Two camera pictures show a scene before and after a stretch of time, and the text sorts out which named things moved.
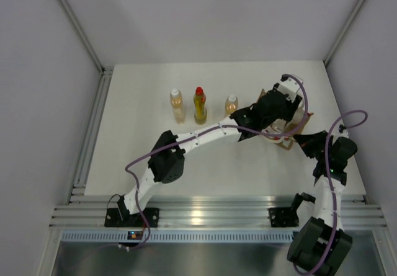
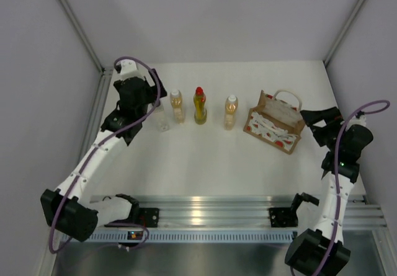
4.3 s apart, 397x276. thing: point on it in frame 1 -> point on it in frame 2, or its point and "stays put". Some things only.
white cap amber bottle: x=177 y=103 stays put
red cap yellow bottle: x=200 y=113 stays put
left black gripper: x=290 y=107 -> x=151 y=90
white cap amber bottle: x=231 y=105 stays put
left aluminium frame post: x=75 y=22 stays put
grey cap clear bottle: x=298 y=116 -> x=162 y=121
